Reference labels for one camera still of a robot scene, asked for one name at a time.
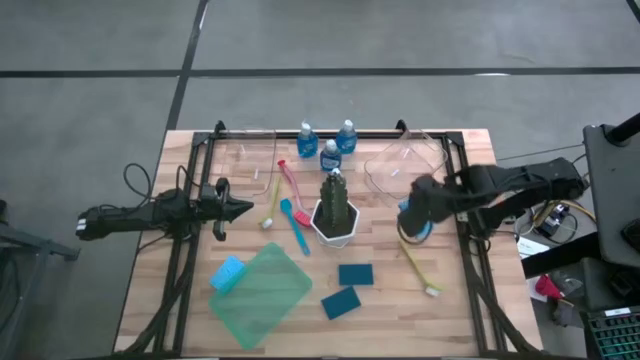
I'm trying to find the black pole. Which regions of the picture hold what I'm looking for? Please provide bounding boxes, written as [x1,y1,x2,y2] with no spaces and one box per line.
[604,112,640,147]

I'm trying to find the green artificial cactus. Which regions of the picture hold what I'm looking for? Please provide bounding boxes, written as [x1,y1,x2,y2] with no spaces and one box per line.
[319,168,351,237]

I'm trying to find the red dish brush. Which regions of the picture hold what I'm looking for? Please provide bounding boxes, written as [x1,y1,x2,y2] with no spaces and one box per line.
[277,158,314,229]

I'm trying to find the blue dish brush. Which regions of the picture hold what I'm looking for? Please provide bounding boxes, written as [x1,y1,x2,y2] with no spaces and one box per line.
[279,197,312,257]

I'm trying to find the black metal table frame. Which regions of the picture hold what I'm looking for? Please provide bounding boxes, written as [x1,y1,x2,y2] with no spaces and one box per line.
[112,119,546,359]

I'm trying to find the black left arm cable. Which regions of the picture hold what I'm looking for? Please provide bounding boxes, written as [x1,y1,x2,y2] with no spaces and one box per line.
[123,162,201,201]

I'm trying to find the grey side cart top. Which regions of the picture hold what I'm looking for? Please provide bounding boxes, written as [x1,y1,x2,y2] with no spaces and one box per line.
[582,123,640,269]

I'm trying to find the white paper sheet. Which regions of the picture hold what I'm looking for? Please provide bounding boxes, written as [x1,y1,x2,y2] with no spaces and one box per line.
[516,235,551,260]

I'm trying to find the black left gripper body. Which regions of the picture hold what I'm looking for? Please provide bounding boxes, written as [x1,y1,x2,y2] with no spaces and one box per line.
[192,177,231,242]

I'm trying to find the light blue sponge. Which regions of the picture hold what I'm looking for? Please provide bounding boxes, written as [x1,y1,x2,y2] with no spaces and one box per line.
[208,255,247,295]

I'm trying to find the dark blue scouring pad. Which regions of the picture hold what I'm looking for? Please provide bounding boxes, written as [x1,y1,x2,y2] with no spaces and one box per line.
[320,285,363,321]
[337,263,375,287]

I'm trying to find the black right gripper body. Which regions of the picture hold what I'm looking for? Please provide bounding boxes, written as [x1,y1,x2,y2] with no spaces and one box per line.
[408,173,456,224]

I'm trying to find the blue electronics box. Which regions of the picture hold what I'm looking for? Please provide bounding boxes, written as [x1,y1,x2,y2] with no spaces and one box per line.
[542,202,571,236]

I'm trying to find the blue dish soap bottle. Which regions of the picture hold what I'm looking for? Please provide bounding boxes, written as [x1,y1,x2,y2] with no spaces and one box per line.
[319,138,343,173]
[296,121,320,159]
[335,118,359,155]

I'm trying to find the red plastic object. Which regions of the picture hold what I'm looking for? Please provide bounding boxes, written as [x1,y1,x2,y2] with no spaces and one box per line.
[534,273,564,301]

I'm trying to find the grey metal stand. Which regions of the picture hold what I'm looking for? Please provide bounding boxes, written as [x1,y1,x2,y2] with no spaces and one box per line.
[0,199,81,360]

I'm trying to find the black grid crate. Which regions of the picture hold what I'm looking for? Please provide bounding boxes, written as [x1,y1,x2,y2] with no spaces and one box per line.
[587,307,640,360]

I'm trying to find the clear plastic container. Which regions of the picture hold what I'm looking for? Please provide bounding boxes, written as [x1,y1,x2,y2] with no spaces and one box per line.
[218,128,279,199]
[363,130,450,207]

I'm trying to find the yellow-green dish brush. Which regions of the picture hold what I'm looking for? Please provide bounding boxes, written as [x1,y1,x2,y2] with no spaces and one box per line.
[258,175,284,230]
[398,239,444,298]

